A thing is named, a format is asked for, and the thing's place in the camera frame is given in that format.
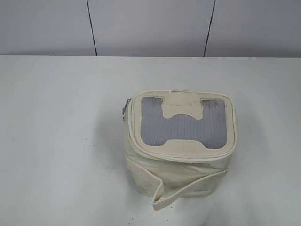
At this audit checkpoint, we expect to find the silver zipper pull with ring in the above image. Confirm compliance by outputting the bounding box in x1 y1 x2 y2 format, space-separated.
122 99 131 120

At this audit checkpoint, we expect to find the cream insulated lunch bag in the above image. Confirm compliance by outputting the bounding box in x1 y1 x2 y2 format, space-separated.
123 90 238 211

